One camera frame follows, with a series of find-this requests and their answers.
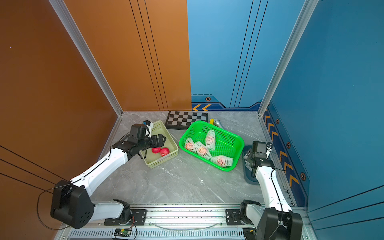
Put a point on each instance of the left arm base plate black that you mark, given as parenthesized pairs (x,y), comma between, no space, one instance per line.
(132,216)

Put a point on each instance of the bare red apple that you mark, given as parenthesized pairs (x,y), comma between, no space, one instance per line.
(156,150)
(164,152)

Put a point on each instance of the small right circuit board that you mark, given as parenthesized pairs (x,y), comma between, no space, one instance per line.
(253,234)

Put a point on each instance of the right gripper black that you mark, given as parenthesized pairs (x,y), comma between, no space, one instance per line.
(250,158)

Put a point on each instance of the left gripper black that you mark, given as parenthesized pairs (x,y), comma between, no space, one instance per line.
(156,143)

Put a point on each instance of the bright green plastic basket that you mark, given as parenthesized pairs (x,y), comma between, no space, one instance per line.
(226,144)

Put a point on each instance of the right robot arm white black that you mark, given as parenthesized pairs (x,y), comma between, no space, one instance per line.
(276,221)

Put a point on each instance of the right aluminium corner post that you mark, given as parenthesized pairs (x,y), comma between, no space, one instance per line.
(295,36)

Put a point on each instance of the aluminium front rail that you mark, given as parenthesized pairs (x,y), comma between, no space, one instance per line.
(167,222)

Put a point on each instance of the left aluminium corner post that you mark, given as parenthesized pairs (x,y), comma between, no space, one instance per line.
(75,34)

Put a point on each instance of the dark teal plastic tray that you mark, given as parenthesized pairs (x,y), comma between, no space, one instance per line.
(248,174)

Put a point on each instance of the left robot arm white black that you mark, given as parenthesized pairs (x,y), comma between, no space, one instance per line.
(71,202)

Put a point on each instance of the green circuit board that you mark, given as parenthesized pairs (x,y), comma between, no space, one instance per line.
(122,234)

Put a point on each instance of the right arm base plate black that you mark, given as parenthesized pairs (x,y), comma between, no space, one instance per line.
(234,218)

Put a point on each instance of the black white checkerboard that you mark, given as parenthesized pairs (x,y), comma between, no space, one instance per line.
(180,120)

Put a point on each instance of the grey cylinder yellow tip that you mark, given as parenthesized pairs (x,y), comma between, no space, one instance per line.
(216,122)

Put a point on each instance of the aluminium corner post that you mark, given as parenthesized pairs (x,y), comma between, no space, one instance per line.
(295,36)
(75,34)

